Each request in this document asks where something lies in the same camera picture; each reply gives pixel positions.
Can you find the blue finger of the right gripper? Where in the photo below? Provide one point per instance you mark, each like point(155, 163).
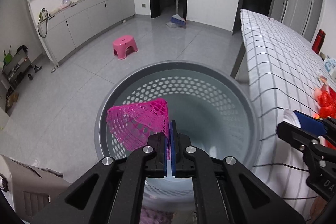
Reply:
point(310, 124)

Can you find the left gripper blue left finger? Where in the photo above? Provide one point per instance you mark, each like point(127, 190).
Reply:
point(165, 155)

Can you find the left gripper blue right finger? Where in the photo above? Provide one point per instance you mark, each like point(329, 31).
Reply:
point(173, 141)

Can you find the red plastic bag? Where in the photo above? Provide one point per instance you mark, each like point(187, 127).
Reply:
point(325, 97)

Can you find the pink plastic mesh basket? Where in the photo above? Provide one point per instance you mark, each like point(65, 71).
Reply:
point(131, 125)

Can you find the round white plastic lid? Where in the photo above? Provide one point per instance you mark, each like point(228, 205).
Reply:
point(290, 117)

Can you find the grey perforated laundry basket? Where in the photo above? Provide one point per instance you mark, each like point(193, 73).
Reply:
point(206, 105)

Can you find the small pink snack packet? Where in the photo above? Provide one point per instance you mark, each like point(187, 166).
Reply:
point(323, 81)

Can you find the checkered white tablecloth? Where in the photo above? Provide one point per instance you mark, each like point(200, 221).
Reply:
point(283, 73)

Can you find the white tissue box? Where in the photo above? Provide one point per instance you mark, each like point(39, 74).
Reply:
point(330, 64)

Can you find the red thermos bottle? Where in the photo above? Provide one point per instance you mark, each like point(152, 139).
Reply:
point(318, 42)

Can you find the pink plastic stool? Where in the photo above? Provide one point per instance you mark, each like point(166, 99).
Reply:
point(123, 45)

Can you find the grey cardboard box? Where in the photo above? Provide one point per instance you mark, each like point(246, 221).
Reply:
point(29, 188)

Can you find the grey kitchen cabinet counter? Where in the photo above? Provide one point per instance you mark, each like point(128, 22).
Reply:
point(66, 31)

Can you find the metal shoe rack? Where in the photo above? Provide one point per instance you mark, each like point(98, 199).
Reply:
point(17, 68)

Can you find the clear jug on counter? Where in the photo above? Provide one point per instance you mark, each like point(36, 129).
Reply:
point(66, 3)

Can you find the blue broom with handle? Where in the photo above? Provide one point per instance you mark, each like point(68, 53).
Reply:
point(176, 20)

